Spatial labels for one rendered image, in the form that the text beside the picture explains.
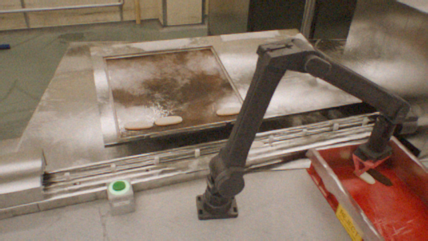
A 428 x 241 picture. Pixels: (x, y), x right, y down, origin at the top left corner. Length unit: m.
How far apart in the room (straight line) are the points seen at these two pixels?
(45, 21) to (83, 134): 3.53
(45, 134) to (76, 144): 0.15
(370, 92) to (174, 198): 0.64
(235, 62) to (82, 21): 3.43
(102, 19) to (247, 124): 4.09
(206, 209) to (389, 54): 0.90
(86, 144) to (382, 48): 1.17
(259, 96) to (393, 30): 0.76
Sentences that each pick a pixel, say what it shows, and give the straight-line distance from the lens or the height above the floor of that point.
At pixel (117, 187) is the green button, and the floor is 0.91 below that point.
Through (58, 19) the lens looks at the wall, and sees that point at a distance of 4.85.
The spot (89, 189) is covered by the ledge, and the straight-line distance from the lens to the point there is 1.13.
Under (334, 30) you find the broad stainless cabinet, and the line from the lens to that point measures 3.45.
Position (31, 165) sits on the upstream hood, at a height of 0.92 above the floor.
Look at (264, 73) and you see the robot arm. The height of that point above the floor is 1.27.
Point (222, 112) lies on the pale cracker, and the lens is 1.34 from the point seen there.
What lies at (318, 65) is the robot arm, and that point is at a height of 1.30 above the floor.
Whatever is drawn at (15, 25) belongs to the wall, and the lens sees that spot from 4.92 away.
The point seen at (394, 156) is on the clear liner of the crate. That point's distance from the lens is 1.37.
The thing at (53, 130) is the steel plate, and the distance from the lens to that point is 1.48.
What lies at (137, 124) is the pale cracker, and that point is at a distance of 1.28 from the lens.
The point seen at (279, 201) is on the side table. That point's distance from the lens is 1.14.
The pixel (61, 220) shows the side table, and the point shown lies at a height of 0.82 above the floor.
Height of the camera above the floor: 1.64
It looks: 35 degrees down
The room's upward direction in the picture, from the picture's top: 3 degrees clockwise
